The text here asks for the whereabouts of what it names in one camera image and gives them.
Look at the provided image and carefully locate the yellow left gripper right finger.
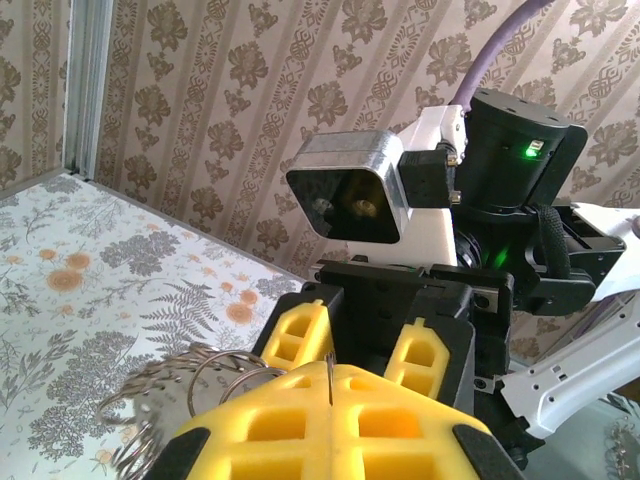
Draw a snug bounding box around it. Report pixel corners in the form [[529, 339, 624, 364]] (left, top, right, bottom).
[[330, 362, 527, 480]]

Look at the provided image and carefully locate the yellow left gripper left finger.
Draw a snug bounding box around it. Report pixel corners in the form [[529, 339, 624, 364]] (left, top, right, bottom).
[[169, 362, 335, 480]]

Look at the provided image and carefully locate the black right camera cable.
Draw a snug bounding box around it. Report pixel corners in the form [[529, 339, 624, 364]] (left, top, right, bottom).
[[535, 203, 574, 282]]

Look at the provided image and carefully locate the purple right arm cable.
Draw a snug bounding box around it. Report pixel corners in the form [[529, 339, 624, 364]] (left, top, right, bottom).
[[453, 0, 557, 110]]

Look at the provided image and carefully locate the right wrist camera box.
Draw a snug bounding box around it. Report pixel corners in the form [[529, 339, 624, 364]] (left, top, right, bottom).
[[284, 104, 472, 267]]

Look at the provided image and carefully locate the aluminium corner post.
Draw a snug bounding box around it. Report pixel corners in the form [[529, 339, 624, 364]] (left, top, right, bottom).
[[63, 0, 114, 181]]

